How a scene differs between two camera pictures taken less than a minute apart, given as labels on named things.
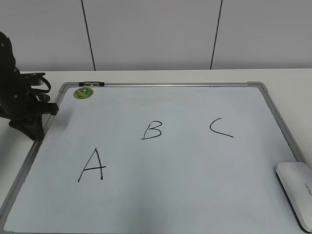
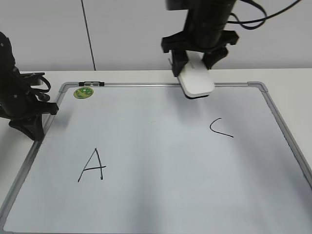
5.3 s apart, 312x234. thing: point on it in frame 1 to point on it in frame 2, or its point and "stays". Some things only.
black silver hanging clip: [91, 84] stays
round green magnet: [83, 93] stays
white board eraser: [295, 180] to [195, 78]
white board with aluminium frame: [183, 157] stays
